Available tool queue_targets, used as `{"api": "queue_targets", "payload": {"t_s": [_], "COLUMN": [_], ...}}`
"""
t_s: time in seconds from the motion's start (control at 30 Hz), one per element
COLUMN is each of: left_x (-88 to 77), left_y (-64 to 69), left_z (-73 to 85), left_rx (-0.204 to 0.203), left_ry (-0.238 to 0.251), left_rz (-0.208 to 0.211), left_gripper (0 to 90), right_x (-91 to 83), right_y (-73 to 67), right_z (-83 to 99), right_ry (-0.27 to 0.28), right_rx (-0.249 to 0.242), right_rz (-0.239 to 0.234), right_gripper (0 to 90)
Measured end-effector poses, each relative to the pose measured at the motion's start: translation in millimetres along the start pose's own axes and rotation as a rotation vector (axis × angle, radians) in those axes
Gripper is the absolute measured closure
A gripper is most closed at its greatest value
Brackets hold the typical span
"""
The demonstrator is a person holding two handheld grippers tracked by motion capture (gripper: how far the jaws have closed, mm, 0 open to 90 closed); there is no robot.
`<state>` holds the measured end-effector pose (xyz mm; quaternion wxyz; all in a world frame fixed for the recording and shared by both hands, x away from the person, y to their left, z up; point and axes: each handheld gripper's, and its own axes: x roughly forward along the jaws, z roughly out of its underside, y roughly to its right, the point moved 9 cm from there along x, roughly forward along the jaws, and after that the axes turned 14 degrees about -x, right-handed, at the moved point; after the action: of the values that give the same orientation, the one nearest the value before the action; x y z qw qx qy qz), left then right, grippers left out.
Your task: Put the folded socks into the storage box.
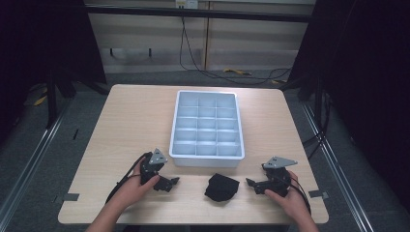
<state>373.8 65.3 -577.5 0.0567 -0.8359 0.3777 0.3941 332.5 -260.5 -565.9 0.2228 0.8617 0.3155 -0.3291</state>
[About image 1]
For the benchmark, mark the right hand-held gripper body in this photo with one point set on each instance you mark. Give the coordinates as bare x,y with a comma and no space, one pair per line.
278,177

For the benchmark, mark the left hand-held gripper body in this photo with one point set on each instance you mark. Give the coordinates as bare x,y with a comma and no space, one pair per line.
151,167

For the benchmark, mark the person's left hand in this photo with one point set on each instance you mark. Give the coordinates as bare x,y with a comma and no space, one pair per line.
135,190

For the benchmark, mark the person's right hand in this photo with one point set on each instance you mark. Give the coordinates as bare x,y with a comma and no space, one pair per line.
291,201

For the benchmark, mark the black cloth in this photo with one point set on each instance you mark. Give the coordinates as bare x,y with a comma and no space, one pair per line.
221,187

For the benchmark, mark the grey tape piece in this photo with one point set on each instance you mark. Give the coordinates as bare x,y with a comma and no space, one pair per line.
318,194

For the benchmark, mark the white compartment storage box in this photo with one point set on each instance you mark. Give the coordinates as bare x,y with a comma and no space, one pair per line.
206,129

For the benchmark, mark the small black floor strip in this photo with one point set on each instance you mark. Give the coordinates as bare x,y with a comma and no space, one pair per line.
75,134

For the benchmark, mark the yellow floor scrap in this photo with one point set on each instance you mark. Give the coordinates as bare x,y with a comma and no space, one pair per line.
40,100

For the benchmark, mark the black curtain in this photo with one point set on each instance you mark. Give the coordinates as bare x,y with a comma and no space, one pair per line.
364,80
38,48

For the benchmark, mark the black horizontal bar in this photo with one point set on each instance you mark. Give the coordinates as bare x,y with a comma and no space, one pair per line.
193,13

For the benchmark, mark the metal floor rail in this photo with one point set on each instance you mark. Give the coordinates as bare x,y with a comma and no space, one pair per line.
341,174
32,161

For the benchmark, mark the black stand post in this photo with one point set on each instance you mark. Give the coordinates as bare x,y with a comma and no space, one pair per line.
51,100
319,103

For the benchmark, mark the white wall socket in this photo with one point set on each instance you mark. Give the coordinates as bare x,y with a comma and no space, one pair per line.
186,3

